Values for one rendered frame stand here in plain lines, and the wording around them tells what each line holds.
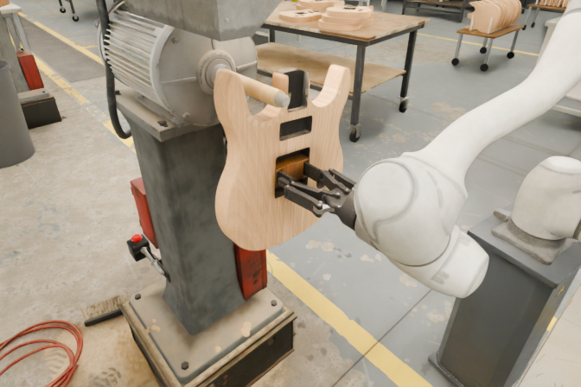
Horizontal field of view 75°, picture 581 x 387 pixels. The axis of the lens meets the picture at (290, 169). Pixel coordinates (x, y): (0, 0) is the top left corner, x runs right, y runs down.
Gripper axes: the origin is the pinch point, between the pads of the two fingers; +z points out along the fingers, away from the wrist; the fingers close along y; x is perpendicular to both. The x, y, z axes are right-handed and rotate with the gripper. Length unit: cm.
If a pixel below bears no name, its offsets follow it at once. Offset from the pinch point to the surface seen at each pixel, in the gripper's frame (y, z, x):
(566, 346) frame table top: 12, -54, -13
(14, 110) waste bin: -19, 285, -64
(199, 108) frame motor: -11.5, 19.4, 11.3
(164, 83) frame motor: -18.7, 19.9, 17.6
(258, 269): 17, 33, -61
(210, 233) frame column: -1, 35, -37
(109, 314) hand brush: -24, 88, -102
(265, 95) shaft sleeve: -8.7, -0.2, 18.8
